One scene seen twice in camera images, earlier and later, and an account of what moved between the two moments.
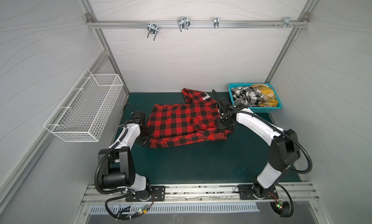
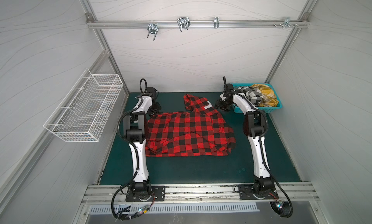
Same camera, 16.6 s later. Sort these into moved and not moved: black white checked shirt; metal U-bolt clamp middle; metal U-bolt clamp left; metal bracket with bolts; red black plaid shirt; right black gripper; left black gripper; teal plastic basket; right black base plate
Moved: right black gripper; red black plaid shirt; left black gripper
Not moved: metal bracket with bolts; teal plastic basket; metal U-bolt clamp left; black white checked shirt; right black base plate; metal U-bolt clamp middle
